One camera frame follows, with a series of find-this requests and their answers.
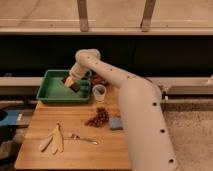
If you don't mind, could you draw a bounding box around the dark grape bunch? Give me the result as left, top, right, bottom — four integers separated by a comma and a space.
85, 107, 109, 127

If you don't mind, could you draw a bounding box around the blue object at left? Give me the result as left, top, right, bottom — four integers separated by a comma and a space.
0, 110, 22, 126

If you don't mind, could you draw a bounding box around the green plastic tray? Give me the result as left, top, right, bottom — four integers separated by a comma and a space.
37, 70, 92, 104

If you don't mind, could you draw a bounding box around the red bowl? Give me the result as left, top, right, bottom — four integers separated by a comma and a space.
92, 74, 109, 86

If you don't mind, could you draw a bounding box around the silver fork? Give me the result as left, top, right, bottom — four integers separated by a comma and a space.
69, 133, 99, 145

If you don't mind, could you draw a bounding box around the clear plastic cup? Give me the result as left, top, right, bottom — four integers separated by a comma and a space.
92, 84, 106, 102

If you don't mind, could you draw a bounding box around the banana peel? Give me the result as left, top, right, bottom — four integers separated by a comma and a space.
38, 123, 64, 155

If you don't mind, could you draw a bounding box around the blue sponge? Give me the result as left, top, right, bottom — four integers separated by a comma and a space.
109, 117, 123, 130

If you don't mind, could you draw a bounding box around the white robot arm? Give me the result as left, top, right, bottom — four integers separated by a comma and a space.
66, 49, 180, 171

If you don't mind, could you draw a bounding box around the black eraser block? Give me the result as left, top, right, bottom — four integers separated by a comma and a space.
62, 77, 80, 92

